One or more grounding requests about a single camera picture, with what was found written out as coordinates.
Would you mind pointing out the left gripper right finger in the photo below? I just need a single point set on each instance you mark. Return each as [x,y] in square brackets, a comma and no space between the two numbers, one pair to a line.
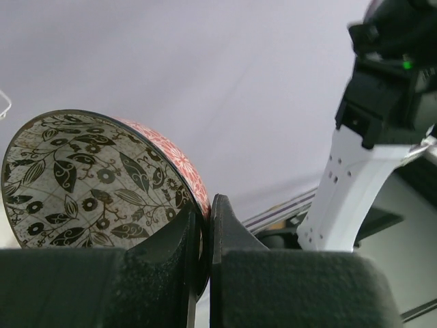
[253,286]

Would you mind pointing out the clear wire dish rack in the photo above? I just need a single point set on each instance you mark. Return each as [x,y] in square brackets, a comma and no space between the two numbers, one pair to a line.
[5,100]

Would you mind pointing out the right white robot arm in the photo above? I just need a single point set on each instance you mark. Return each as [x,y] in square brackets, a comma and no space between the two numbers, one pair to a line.
[386,111]

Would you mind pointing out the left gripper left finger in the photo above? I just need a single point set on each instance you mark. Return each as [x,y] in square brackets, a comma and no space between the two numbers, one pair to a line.
[154,284]

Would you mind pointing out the grey leaf pattern bowl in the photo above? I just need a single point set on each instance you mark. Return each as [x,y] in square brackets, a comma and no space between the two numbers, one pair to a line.
[75,178]

